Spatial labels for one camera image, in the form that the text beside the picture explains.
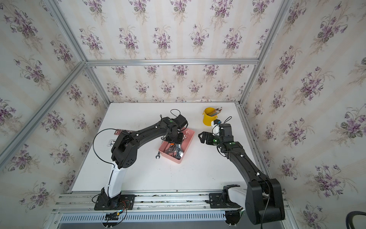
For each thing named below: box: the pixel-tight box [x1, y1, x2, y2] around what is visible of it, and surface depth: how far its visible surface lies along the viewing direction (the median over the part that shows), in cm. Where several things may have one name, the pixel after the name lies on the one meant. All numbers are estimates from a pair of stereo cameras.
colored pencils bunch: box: [208, 106, 223, 117], surface depth 95 cm
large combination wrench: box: [175, 143, 182, 160], surface depth 91 cm
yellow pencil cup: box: [202, 107, 218, 127], surface depth 103 cm
